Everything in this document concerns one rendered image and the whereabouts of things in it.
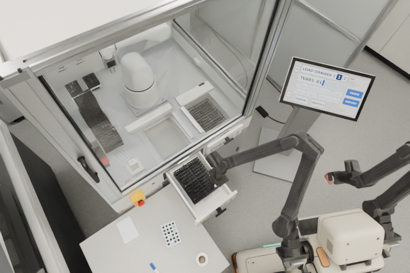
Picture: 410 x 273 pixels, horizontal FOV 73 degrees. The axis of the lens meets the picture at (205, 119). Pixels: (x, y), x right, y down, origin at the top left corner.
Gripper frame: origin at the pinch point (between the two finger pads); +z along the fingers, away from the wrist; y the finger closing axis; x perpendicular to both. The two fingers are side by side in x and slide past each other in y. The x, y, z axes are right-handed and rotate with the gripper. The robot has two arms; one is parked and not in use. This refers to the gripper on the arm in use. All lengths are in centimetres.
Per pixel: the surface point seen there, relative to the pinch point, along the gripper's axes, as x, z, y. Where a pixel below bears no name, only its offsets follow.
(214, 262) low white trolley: 23.1, 20.5, -32.6
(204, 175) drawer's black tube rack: 0.5, 11.6, 8.6
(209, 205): 8.1, 14.3, -6.9
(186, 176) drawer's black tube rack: 9.9, 12.1, 14.4
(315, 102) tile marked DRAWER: -85, -3, 4
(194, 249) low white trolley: 28.1, 21.3, -21.0
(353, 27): -157, -10, 33
